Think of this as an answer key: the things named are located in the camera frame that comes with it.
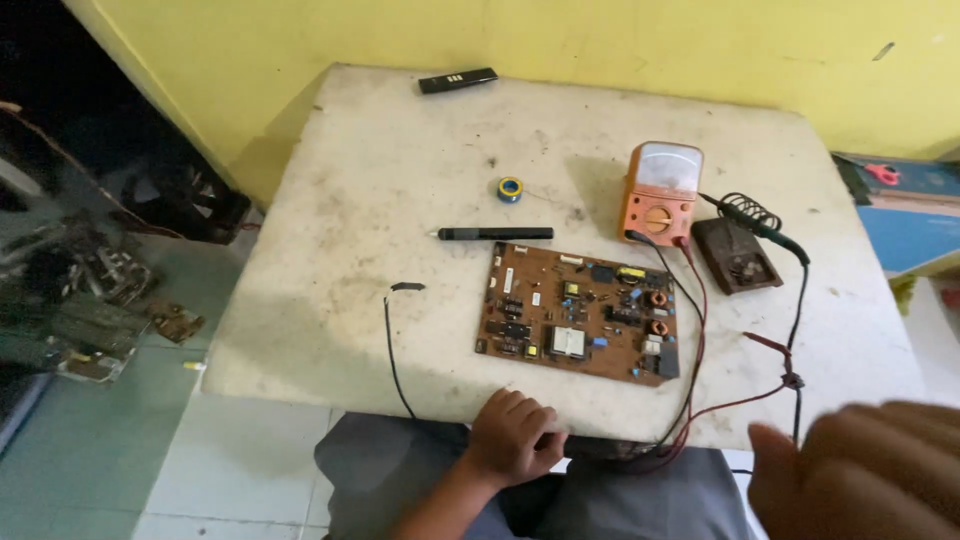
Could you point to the black multimeter test lead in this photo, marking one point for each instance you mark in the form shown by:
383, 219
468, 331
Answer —
694, 300

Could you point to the black remote control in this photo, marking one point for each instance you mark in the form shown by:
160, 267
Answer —
457, 79

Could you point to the person's gray trousers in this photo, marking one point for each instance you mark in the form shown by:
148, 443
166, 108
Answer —
390, 465

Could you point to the black pen shaped tool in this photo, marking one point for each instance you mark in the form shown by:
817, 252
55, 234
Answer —
495, 233

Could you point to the heap of scrap circuit boards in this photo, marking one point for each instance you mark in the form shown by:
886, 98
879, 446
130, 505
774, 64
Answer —
82, 277

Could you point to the brown power supply circuit board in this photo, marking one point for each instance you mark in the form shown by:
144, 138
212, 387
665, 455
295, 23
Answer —
577, 315

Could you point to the red multimeter test lead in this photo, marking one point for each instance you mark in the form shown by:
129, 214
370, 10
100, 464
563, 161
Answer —
702, 337

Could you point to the small brown circuit board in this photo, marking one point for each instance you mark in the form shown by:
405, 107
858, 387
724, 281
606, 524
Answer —
176, 321

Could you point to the small white yellow component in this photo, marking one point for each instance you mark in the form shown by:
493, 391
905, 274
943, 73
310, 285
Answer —
193, 365

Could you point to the orange analog multimeter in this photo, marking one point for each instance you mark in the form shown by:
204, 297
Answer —
660, 193

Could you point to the person's right hand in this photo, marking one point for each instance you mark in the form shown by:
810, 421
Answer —
862, 480

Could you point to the person's left hand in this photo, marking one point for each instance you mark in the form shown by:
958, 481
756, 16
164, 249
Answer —
510, 446

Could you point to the blue painted wooden board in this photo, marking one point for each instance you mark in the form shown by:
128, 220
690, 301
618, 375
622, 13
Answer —
911, 217

